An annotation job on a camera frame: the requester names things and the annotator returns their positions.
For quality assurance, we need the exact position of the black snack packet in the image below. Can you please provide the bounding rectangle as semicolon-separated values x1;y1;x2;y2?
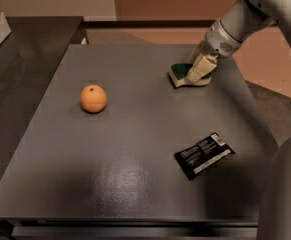
174;132;234;180

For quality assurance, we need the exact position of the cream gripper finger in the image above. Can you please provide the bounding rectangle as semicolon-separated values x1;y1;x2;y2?
186;54;217;83
187;40;205;64

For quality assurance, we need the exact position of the dark side table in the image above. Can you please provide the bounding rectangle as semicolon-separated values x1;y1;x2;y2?
0;16;83;180

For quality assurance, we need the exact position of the green and yellow sponge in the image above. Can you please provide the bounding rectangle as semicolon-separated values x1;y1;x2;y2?
169;63;212;88

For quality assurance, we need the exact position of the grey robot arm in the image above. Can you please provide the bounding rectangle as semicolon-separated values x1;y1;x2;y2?
186;0;291;240

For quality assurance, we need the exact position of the orange fruit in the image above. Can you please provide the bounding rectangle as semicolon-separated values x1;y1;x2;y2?
80;85;107;113

